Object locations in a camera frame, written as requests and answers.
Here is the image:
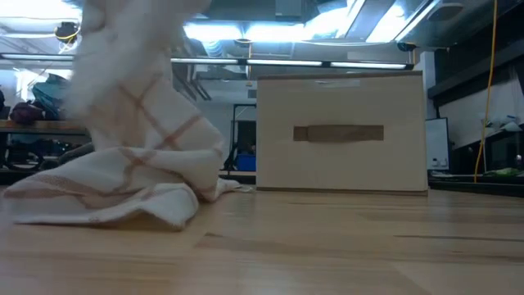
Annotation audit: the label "short yellow hanging cord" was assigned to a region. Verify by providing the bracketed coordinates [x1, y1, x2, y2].
[246, 40, 253, 88]

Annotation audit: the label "white panel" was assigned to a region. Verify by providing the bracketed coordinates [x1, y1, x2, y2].
[424, 117, 450, 171]

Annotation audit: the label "black metal frame stand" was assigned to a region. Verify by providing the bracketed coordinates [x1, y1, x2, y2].
[232, 102, 258, 171]

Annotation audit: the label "round ceiling speaker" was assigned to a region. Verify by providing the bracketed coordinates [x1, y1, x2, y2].
[427, 2, 466, 22]

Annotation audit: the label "maroon cloth bundle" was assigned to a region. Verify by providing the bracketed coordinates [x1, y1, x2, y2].
[10, 101, 45, 125]

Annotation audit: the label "white towel orange stripes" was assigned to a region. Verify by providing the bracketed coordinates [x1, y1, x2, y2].
[2, 0, 243, 231]

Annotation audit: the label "black ceiling device yellow cable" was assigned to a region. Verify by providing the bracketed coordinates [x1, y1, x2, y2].
[54, 20, 82, 45]

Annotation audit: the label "dark low table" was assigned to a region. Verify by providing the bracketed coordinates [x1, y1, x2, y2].
[219, 170, 258, 185]

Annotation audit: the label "ceiling light strip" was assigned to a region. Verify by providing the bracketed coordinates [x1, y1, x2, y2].
[329, 61, 407, 70]
[245, 59, 324, 66]
[0, 52, 75, 61]
[170, 57, 239, 65]

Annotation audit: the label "white crumpled cloth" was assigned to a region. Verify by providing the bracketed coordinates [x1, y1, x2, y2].
[482, 115, 523, 133]

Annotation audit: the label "green cloth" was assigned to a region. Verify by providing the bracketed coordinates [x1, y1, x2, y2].
[485, 166, 524, 179]

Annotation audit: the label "teal cloth pile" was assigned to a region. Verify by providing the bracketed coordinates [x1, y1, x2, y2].
[31, 73, 71, 120]

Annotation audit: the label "wooden workbench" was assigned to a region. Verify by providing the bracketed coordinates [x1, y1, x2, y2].
[0, 120, 90, 137]

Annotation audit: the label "black side workbench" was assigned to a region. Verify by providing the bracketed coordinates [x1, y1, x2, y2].
[427, 175, 524, 198]

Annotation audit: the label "beige fabric storage box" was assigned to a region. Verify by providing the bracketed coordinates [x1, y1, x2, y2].
[255, 70, 429, 196]

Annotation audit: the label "long yellow hanging cable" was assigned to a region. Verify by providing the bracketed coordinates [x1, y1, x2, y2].
[473, 0, 499, 184]

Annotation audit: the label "blue plastic bin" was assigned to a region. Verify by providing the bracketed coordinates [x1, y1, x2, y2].
[237, 153, 258, 172]

